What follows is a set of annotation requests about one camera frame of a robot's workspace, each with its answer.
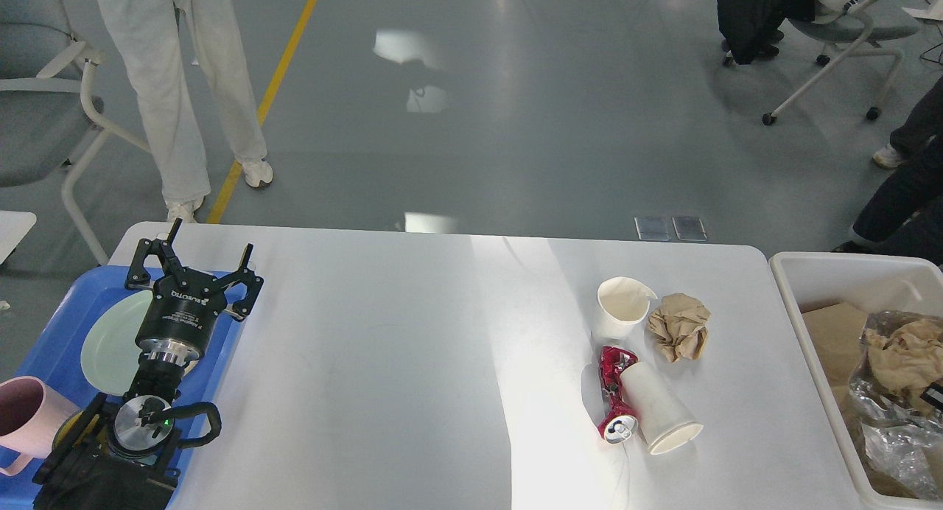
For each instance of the chair with black jacket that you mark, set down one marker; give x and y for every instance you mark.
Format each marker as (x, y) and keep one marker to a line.
(845, 28)

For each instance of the aluminium foil tray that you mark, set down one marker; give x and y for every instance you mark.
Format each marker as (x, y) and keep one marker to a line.
(903, 460)

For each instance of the white paper cup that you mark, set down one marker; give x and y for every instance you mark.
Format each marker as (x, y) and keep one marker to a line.
(622, 304)
(665, 422)

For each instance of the person in black trousers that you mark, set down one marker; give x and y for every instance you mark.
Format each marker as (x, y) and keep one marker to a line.
(904, 216)

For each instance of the red crumpled wrapper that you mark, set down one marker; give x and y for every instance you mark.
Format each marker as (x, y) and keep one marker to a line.
(621, 421)

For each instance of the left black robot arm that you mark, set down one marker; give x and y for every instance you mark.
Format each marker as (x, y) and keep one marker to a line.
(123, 450)

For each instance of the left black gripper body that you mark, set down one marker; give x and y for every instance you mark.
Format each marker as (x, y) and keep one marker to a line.
(180, 316)

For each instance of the blue-grey HOME mug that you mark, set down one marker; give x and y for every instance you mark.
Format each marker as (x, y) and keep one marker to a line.
(66, 425)

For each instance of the pink ribbed mug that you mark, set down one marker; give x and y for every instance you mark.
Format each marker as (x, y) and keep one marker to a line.
(32, 414)

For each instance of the grey office chair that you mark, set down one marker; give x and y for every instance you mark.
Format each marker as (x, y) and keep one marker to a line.
(49, 116)

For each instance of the person in light trousers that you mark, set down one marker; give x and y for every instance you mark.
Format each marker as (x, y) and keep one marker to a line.
(146, 34)

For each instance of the clear plastic bag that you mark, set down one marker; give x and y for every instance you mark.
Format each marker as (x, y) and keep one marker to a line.
(875, 404)

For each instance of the white plastic bin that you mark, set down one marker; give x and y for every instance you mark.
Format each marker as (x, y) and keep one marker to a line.
(810, 281)

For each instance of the right metal floor plate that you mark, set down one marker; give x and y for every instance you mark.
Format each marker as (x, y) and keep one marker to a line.
(690, 229)

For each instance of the white side table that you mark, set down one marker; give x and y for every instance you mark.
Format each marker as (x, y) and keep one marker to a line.
(14, 227)

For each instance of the brown paper bag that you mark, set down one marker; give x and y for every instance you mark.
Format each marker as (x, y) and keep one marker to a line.
(836, 335)

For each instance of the blue plastic tray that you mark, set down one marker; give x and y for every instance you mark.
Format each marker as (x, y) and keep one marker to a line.
(55, 359)

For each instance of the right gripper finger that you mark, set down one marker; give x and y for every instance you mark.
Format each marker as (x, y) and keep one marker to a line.
(933, 395)

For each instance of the green plate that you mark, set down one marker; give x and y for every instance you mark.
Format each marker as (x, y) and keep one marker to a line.
(110, 353)

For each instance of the brown paper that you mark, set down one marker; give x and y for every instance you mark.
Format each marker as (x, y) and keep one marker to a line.
(908, 361)
(679, 325)

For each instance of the metal floor plate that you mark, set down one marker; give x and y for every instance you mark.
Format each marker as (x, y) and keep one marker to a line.
(654, 229)
(690, 229)

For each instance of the person in dark trousers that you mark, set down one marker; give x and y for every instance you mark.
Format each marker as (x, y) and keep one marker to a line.
(922, 124)

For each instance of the left metal floor plate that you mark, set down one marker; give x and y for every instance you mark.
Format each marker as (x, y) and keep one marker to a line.
(654, 229)

